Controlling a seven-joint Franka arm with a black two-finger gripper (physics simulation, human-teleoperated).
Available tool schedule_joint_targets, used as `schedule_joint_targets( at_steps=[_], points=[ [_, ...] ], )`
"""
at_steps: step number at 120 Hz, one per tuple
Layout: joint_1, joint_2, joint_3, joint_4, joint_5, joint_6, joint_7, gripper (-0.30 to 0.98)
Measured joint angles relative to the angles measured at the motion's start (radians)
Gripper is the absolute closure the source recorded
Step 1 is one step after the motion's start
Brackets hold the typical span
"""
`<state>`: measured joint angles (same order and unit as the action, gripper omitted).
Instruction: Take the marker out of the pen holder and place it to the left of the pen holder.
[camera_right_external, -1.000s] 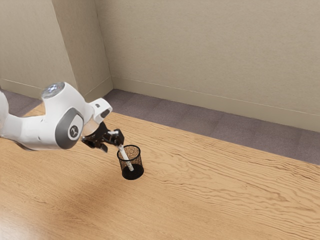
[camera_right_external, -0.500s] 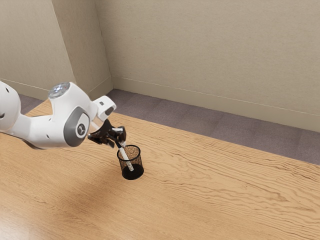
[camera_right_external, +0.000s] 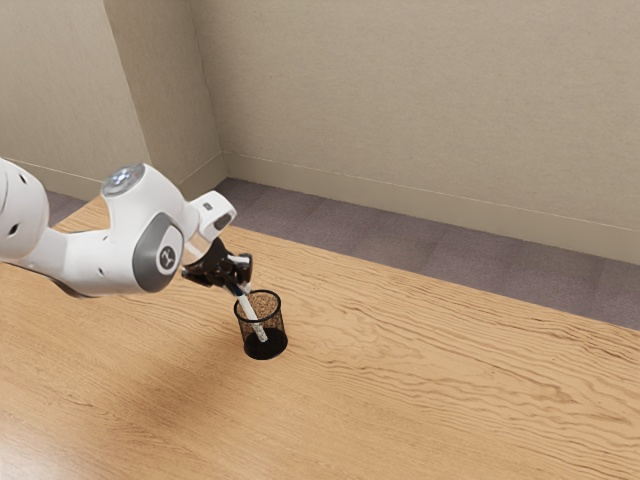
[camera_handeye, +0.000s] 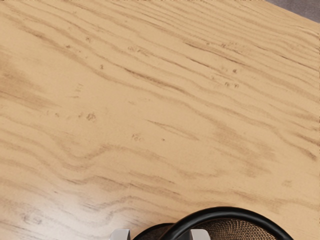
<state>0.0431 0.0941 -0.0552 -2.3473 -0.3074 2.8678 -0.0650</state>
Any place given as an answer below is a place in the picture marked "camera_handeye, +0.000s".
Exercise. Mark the black mesh pen holder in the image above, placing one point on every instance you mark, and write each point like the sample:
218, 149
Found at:
225, 212

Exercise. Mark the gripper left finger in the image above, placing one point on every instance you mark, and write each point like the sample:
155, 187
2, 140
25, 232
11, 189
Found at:
120, 235

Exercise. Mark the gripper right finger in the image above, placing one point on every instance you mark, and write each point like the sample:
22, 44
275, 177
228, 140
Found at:
199, 235

